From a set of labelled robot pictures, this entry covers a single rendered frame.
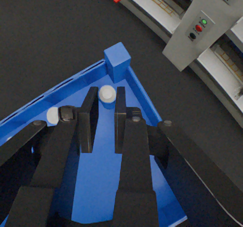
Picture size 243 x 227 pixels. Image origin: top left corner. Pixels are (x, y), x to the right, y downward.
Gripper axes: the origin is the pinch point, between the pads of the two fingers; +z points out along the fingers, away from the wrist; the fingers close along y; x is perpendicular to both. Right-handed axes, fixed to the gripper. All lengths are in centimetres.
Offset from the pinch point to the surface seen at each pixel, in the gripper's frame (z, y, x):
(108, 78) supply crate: 10.4, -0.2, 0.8
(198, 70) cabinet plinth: 49, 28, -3
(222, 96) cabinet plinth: 45, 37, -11
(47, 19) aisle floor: 61, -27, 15
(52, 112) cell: 2.5, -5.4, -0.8
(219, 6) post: 20.4, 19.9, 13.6
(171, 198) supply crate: 3.8, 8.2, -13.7
